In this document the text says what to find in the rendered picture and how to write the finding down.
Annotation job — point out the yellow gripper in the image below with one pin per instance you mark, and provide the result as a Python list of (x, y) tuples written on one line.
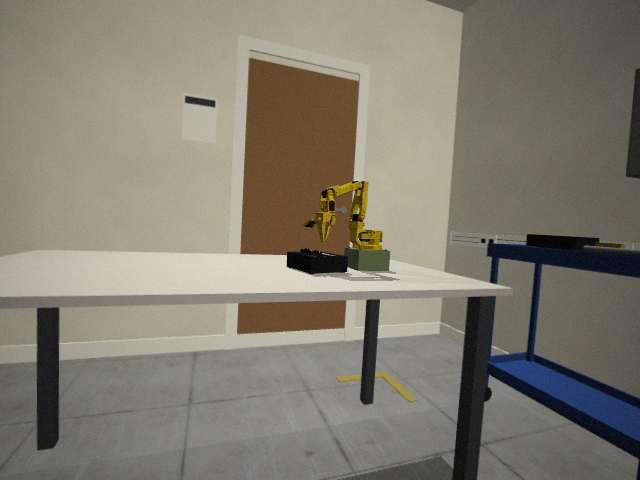
[(322, 221)]

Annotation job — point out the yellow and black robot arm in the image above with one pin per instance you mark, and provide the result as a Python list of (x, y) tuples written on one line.
[(367, 237)]

